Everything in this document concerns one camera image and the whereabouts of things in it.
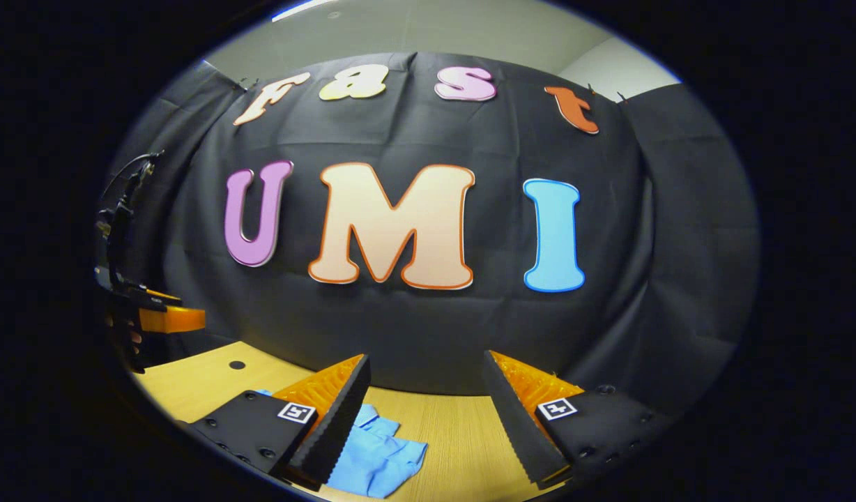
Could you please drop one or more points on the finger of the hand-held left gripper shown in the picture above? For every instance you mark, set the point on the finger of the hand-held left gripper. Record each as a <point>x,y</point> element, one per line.
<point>173,319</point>

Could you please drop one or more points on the ceiling light panel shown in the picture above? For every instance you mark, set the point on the ceiling light panel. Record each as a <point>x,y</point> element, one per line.
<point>302,8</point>

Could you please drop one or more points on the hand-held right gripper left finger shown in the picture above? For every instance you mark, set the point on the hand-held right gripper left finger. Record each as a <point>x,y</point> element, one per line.
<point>334,432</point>

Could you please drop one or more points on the black backdrop cloth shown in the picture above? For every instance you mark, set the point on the black backdrop cloth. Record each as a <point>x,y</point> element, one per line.
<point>435,335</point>

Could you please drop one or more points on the light blue T-shirt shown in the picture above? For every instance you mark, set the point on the light blue T-shirt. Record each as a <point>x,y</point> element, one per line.
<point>379,460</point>

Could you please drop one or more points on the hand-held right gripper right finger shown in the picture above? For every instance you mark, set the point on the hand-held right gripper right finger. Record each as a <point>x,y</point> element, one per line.
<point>518,432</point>

